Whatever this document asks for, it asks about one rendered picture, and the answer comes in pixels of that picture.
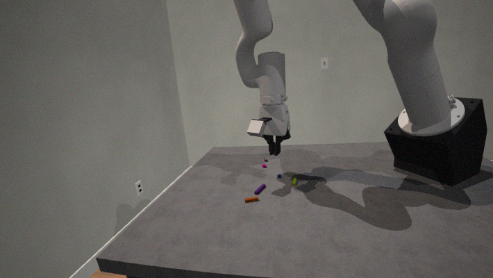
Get orange rod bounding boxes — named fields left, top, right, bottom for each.
left=245, top=197, right=258, bottom=203

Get purple rod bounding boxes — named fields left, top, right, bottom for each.
left=255, top=184, right=266, bottom=195

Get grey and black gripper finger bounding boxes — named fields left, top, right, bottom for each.
left=274, top=128, right=291, bottom=156
left=262, top=135, right=275, bottom=155

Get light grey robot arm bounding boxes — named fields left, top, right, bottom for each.
left=233, top=0, right=465, bottom=136

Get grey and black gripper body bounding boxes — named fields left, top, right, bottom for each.
left=259, top=103, right=290, bottom=136

